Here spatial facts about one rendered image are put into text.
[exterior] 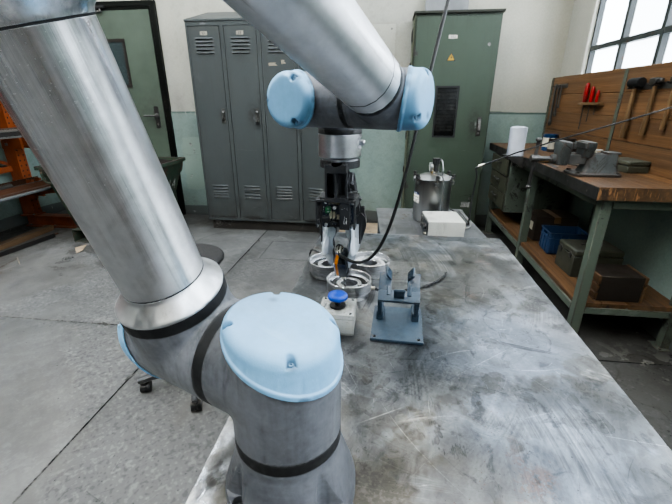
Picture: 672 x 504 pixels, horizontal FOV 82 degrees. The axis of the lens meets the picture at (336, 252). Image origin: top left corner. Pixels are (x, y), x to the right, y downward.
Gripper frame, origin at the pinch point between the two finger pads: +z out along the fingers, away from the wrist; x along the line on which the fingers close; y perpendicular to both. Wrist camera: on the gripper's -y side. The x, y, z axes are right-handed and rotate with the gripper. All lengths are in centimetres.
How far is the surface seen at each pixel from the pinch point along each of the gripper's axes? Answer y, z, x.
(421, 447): 31.3, 13.1, 15.8
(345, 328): 7.3, 11.5, 2.1
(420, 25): -302, -87, 18
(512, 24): -341, -92, 99
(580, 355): 6.3, 13.0, 44.8
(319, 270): -15.6, 10.1, -7.9
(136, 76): -322, -52, -265
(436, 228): -86, 20, 26
